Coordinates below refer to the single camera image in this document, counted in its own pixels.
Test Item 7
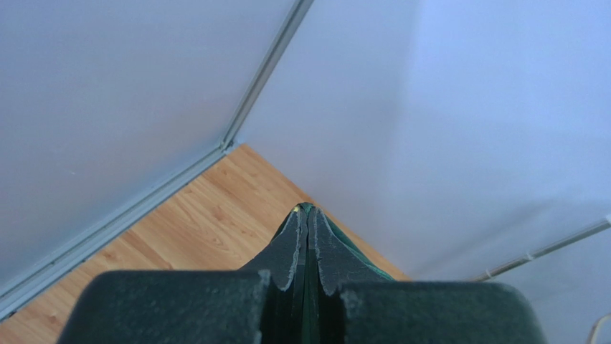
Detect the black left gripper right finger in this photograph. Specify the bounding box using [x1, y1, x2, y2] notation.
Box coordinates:
[308, 207, 546, 343]

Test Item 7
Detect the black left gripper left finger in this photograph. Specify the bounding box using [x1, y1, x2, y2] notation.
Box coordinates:
[59, 206, 305, 343]

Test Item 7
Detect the dark green cloth napkin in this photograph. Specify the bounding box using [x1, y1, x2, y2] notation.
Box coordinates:
[270, 202, 396, 281]

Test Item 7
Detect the metal rack upright pole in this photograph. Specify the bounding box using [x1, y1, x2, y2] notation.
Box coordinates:
[467, 214, 610, 282]

